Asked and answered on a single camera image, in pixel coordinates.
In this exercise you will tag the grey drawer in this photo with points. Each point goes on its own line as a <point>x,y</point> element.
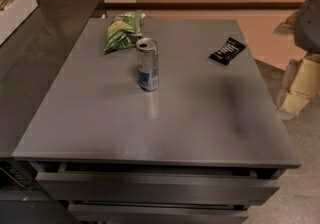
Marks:
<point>155,215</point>
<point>158,189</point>

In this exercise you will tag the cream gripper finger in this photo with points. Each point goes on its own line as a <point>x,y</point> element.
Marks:
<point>300,84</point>

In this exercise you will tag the green chip bag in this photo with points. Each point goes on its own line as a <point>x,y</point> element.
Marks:
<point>124,31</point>

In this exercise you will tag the silver blue redbull can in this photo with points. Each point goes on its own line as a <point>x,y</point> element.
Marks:
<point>147,54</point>

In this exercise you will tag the upper grey drawer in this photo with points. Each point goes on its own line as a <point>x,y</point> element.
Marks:
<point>158,189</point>

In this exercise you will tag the lower grey drawer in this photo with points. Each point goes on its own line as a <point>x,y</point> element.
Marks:
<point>155,215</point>

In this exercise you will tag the white cardboard box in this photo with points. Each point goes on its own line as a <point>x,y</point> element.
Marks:
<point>14,16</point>

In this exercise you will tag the black snack wrapper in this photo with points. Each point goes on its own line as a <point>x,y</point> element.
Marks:
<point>228,52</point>

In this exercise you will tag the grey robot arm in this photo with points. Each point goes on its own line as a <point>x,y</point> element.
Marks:
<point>305,25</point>

